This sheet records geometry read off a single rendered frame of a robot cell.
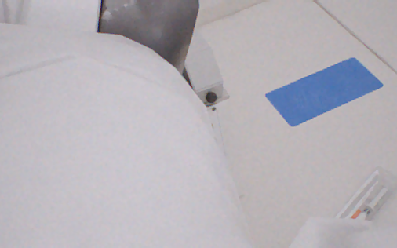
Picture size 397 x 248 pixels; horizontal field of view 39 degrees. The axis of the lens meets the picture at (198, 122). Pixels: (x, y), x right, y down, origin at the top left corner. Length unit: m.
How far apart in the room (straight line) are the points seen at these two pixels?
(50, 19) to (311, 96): 0.81
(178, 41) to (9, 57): 0.22
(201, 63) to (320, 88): 0.38
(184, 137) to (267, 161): 0.88
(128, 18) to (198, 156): 0.26
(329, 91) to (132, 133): 1.04
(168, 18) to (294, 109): 0.74
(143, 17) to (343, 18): 0.97
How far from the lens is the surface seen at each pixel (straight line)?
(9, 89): 0.18
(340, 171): 1.06
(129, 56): 0.21
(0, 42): 0.24
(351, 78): 1.22
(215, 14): 1.30
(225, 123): 0.92
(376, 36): 1.33
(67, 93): 0.17
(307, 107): 1.14
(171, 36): 0.42
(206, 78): 0.86
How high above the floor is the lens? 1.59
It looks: 50 degrees down
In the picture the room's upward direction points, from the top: straight up
